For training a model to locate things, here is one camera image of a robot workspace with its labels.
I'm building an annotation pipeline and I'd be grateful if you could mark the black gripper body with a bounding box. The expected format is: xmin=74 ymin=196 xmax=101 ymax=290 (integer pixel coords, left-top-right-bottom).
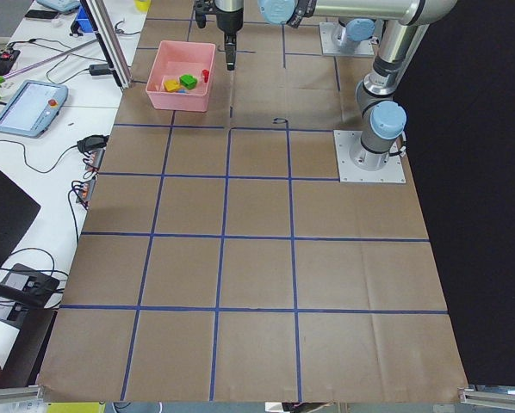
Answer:
xmin=206 ymin=0 xmax=244 ymax=34

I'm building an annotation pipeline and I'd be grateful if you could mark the green toy block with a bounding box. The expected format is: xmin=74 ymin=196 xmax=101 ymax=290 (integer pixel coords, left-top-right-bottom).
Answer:
xmin=179 ymin=74 xmax=198 ymax=90

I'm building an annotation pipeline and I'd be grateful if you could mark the yellow toy block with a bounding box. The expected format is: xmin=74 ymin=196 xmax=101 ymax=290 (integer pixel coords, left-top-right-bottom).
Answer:
xmin=163 ymin=79 xmax=183 ymax=93

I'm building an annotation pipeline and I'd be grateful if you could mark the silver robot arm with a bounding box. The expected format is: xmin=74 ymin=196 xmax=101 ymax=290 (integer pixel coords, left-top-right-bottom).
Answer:
xmin=334 ymin=17 xmax=383 ymax=48
xmin=258 ymin=0 xmax=456 ymax=171

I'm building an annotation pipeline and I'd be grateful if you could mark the pink plastic box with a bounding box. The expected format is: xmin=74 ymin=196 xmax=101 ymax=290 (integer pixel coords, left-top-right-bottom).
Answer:
xmin=146 ymin=40 xmax=216 ymax=112

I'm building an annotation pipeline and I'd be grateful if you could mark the teach pendant tablet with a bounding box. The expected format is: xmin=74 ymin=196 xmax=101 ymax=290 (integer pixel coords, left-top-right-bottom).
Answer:
xmin=0 ymin=80 xmax=69 ymax=138

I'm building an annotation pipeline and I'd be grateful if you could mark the brown paper table cover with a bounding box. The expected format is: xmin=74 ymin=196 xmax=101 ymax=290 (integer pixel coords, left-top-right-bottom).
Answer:
xmin=38 ymin=1 xmax=466 ymax=403

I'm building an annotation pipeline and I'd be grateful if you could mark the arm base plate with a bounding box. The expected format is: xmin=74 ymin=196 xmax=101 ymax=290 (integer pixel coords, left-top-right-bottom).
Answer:
xmin=333 ymin=130 xmax=406 ymax=184
xmin=320 ymin=18 xmax=375 ymax=58

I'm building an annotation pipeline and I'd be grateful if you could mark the aluminium frame post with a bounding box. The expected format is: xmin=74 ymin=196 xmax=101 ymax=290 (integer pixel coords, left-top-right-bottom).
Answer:
xmin=80 ymin=0 xmax=132 ymax=89

